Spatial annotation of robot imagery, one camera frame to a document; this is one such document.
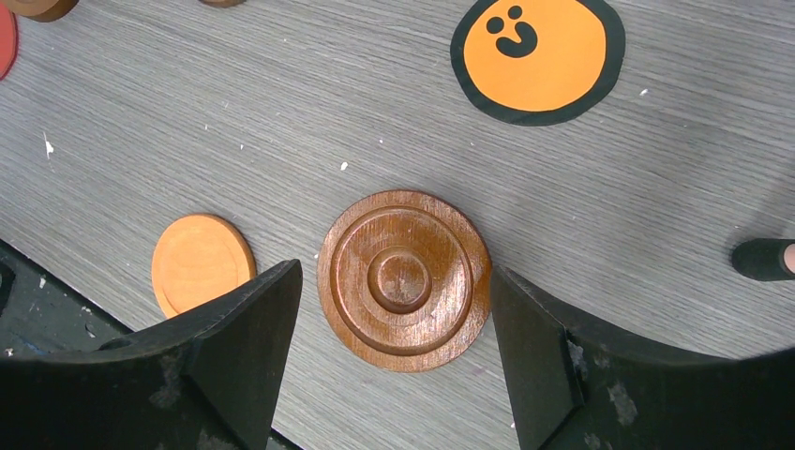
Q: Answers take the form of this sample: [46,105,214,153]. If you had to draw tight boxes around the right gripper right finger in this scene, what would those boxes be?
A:
[490,266,794,449]

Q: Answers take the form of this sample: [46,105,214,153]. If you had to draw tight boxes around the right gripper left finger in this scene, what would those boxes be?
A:
[1,260,303,449]

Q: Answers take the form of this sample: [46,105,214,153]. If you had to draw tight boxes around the brown ridged wooden coaster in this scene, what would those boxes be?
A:
[1,0,79,23]

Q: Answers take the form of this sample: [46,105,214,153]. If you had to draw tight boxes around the light orange round coaster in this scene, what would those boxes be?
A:
[151,214,256,319]

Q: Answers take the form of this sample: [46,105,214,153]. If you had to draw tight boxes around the dark brown ridged coaster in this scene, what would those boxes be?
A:
[317,189,492,372]

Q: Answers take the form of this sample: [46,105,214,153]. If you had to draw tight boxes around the orange black smiley coaster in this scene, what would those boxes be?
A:
[450,1,626,127]

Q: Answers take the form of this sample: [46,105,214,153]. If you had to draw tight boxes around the dark walnut round coaster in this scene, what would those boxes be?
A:
[200,0,246,8]

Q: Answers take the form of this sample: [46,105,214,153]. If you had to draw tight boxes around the red apple smiley coaster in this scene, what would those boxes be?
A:
[0,4,19,81]

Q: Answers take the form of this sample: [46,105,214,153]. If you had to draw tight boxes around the pink tripod legs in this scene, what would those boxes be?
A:
[730,238,794,281]

